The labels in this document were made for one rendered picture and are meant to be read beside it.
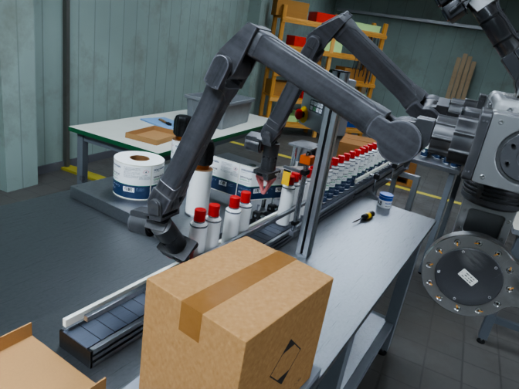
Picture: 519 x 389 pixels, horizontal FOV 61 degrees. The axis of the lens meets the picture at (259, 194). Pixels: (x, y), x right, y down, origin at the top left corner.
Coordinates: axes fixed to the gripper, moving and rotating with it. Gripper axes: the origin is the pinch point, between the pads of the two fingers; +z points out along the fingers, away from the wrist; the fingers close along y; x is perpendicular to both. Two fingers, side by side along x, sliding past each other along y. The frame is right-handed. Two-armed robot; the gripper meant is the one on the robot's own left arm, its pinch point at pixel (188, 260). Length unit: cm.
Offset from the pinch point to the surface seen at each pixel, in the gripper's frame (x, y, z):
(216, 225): -12.5, -2.2, -1.5
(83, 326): 29.0, 2.4, -16.7
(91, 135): -65, 166, 72
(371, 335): -39, -35, 126
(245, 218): -23.5, -1.5, 11.3
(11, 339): 39.3, 12.6, -21.5
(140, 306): 18.3, -1.1, -7.7
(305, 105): -69, -1, 3
